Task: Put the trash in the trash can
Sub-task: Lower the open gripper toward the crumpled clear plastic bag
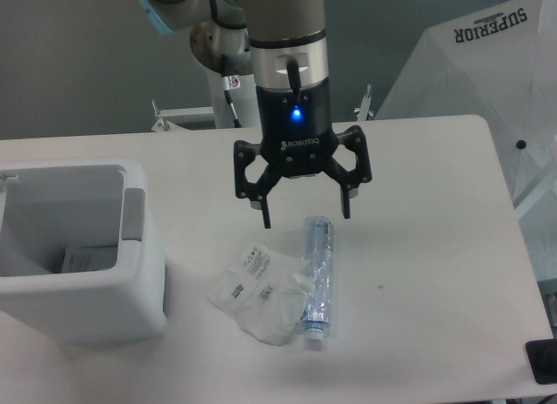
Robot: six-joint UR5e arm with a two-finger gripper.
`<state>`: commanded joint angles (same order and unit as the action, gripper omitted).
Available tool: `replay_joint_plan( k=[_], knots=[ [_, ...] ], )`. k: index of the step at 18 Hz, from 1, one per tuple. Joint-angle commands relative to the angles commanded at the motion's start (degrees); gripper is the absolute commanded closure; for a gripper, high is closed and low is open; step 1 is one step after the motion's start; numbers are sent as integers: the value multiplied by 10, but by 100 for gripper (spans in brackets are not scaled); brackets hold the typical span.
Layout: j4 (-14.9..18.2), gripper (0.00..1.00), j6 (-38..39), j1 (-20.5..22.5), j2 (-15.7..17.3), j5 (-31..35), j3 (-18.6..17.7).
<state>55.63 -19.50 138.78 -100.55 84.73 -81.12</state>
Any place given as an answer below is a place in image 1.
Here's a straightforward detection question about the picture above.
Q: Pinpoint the left metal table clamp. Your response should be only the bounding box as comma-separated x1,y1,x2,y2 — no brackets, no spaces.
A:
151,99,216,132

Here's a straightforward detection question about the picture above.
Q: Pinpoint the metal table clamp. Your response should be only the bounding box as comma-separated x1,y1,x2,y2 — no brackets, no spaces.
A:
151,99,216,132
353,84,374,121

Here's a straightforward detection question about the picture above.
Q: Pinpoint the white Superior umbrella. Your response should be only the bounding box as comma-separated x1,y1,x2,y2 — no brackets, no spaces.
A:
373,0,557,331

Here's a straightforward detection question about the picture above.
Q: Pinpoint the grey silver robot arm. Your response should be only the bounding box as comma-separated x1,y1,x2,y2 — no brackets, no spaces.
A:
139,0,372,227

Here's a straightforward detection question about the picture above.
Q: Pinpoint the white trash can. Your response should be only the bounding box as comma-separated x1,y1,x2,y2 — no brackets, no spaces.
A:
1,158,167,343

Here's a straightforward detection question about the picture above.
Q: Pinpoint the right metal table clamp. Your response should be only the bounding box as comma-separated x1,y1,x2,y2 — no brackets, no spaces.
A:
353,84,374,121

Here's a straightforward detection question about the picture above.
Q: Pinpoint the paper sheet inside bin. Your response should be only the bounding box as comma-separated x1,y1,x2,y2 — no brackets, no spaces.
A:
60,246,117,273

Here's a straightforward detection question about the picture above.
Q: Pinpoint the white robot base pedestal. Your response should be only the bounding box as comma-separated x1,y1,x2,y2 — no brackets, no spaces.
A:
188,21,262,129

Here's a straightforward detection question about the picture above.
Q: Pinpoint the crushed clear plastic bottle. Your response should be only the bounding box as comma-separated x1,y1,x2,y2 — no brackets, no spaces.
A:
299,216,334,351

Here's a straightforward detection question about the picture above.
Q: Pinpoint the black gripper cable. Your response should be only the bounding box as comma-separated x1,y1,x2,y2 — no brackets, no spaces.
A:
285,57,302,101

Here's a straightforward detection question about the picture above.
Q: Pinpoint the white plastic wrapper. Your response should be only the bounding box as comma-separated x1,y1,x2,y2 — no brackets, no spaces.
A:
208,243,313,346

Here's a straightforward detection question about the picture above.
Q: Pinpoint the black device at table edge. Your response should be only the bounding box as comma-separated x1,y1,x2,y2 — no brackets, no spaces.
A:
525,339,556,385

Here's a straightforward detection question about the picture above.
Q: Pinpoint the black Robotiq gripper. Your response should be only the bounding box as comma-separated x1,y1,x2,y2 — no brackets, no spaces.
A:
233,79,372,229

